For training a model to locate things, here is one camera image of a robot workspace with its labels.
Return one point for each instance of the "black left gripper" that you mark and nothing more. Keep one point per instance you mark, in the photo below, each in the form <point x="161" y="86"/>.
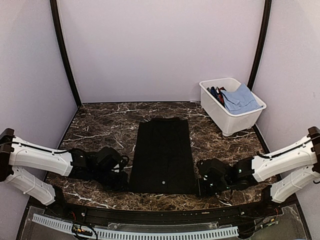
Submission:
<point x="122" y="184"/>

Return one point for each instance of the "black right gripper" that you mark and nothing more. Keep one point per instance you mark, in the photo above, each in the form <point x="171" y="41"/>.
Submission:
<point x="202" y="191"/>

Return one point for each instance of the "black long sleeve shirt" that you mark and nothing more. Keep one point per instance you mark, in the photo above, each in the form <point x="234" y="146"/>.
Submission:
<point x="163" y="162"/>

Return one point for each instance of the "white plastic bin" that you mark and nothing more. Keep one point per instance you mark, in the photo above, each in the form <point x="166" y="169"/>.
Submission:
<point x="227" y="122"/>

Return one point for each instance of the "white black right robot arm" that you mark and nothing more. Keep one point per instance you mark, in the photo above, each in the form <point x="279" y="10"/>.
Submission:
<point x="301" y="158"/>

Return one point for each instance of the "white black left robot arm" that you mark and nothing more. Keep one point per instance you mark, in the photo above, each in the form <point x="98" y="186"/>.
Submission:
<point x="17" y="154"/>

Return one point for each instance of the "light blue polo shirt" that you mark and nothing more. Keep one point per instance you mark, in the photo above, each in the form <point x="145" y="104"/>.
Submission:
<point x="240" y="101"/>

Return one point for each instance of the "red navy plaid shirt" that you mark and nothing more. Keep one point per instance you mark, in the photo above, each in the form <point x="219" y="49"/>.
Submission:
<point x="217" y="94"/>

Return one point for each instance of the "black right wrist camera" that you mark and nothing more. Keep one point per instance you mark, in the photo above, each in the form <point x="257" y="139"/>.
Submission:
<point x="212" y="168"/>

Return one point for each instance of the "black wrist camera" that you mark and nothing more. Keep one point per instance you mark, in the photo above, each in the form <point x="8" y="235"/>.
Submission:
<point x="212" y="168"/>
<point x="108" y="159"/>

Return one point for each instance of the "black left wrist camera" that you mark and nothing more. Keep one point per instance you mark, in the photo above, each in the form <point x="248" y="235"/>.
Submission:
<point x="108" y="159"/>

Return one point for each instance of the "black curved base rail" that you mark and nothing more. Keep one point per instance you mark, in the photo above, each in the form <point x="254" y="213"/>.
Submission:
<point x="225" y="215"/>

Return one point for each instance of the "white slotted cable duct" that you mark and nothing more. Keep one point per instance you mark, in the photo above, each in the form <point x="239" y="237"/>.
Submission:
<point x="121" y="231"/>

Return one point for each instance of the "black left frame post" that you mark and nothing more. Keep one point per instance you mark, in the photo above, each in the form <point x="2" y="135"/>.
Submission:
<point x="63" y="51"/>

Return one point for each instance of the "black frame post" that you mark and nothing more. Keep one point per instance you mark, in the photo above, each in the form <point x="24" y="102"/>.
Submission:
<point x="260" y="44"/>
<point x="63" y="51"/>

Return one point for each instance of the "black right frame post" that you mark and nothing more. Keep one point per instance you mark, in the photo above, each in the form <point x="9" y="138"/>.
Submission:
<point x="260" y="44"/>

